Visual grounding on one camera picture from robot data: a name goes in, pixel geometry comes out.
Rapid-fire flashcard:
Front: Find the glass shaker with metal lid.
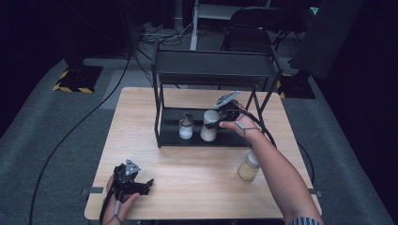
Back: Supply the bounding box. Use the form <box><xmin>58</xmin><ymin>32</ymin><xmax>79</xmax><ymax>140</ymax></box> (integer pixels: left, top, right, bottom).
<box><xmin>177</xmin><ymin>112</ymin><xmax>195</xmax><ymax>141</ymax></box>

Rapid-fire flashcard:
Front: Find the white-lidded jar of yellow powder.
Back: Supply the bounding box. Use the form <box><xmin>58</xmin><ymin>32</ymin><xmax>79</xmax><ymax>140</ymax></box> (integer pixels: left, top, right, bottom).
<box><xmin>237</xmin><ymin>149</ymin><xmax>262</xmax><ymax>182</ymax></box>

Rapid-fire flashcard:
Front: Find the bundle of floor cables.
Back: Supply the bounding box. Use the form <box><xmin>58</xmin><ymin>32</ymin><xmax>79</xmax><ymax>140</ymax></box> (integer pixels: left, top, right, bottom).
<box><xmin>136</xmin><ymin>21</ymin><xmax>195</xmax><ymax>49</ymax></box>

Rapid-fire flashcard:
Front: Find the white metal frame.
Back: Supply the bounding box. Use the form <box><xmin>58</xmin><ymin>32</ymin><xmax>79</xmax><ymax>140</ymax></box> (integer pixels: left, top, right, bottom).
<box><xmin>190</xmin><ymin>0</ymin><xmax>272</xmax><ymax>52</ymax></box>

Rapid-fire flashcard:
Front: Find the black folding chair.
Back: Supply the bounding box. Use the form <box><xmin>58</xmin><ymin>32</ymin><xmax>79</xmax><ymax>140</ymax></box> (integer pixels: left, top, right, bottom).
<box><xmin>220</xmin><ymin>7</ymin><xmax>302</xmax><ymax>54</ymax></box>

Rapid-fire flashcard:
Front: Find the hand-held gripper cable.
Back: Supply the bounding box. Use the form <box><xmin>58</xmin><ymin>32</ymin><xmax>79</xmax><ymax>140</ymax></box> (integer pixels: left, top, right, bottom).
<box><xmin>99</xmin><ymin>183</ymin><xmax>122</xmax><ymax>225</ymax></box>
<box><xmin>237</xmin><ymin>109</ymin><xmax>315</xmax><ymax>186</ymax></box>

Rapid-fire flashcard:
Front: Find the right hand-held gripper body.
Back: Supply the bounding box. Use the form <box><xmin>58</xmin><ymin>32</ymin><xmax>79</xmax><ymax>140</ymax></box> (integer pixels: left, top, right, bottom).
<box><xmin>215</xmin><ymin>90</ymin><xmax>241</xmax><ymax>124</ymax></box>

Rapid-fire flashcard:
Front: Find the white-lidded jar of white powder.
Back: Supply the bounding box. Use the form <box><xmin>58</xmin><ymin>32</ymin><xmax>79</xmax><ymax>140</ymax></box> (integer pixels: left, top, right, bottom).
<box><xmin>199</xmin><ymin>109</ymin><xmax>222</xmax><ymax>143</ymax></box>

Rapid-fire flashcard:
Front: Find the long black floor cable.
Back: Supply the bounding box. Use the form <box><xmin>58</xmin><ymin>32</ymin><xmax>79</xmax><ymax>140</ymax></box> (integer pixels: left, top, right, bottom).
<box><xmin>28</xmin><ymin>51</ymin><xmax>132</xmax><ymax>225</ymax></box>

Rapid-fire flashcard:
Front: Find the person's right hand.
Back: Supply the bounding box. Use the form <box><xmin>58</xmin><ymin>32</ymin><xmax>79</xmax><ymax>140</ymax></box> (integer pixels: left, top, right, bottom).
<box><xmin>219</xmin><ymin>104</ymin><xmax>263</xmax><ymax>141</ymax></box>

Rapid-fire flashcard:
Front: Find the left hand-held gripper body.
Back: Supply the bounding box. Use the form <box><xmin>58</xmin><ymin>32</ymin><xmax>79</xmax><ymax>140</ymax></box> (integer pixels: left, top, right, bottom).
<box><xmin>113</xmin><ymin>158</ymin><xmax>148</xmax><ymax>196</ymax></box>

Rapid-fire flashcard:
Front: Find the black base with hazard tape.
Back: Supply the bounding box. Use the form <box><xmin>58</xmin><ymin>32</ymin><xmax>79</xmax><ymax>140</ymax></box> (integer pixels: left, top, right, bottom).
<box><xmin>52</xmin><ymin>64</ymin><xmax>104</xmax><ymax>95</ymax></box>
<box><xmin>276</xmin><ymin>72</ymin><xmax>317</xmax><ymax>100</ymax></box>

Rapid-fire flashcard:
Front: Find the black metal two-tier rack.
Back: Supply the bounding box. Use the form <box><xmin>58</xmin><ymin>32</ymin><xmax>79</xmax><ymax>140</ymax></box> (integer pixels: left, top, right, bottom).
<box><xmin>151</xmin><ymin>42</ymin><xmax>284</xmax><ymax>150</ymax></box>

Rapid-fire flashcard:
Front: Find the right hand-held gripper cable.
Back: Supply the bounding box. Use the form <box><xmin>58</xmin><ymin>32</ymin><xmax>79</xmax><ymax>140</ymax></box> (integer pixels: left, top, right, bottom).
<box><xmin>237</xmin><ymin>109</ymin><xmax>315</xmax><ymax>186</ymax></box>

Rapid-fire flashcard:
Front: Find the left hand-held gripper cable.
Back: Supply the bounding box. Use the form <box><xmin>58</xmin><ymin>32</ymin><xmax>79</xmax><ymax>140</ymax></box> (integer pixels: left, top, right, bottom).
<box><xmin>99</xmin><ymin>183</ymin><xmax>122</xmax><ymax>225</ymax></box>

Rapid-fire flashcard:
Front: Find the person's left hand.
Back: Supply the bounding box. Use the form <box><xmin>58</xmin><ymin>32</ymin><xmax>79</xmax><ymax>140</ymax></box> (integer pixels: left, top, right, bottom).
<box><xmin>101</xmin><ymin>175</ymin><xmax>141</xmax><ymax>225</ymax></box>

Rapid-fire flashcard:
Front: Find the large dark panel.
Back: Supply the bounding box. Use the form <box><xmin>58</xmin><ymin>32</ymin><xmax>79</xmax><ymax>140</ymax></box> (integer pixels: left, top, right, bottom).
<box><xmin>287</xmin><ymin>0</ymin><xmax>367</xmax><ymax>81</ymax></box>

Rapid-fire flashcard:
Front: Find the striped sleeve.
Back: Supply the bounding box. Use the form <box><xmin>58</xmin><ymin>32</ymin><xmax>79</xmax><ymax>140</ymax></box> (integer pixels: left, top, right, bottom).
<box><xmin>288</xmin><ymin>217</ymin><xmax>321</xmax><ymax>225</ymax></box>

